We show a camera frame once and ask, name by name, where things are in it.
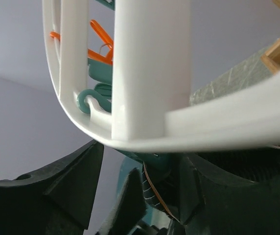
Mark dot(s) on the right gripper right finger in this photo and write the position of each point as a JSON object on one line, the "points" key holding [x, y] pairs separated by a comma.
{"points": [[230, 193]]}

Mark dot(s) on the white round clip hanger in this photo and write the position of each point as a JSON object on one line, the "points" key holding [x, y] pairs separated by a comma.
{"points": [[152, 82]]}

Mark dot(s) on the teal clothes peg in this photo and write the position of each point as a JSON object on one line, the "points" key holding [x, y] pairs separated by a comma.
{"points": [[101, 94], [135, 160]]}

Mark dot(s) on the black striped underwear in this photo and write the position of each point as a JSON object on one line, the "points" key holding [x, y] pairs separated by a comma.
{"points": [[160, 190]]}

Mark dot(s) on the orange clothes peg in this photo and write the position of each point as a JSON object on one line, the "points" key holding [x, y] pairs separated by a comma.
{"points": [[52, 32]]}

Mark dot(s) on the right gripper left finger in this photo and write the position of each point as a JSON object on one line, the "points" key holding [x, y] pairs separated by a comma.
{"points": [[56, 199]]}

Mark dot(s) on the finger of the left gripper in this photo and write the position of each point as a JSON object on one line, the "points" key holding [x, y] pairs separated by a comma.
{"points": [[129, 209]]}

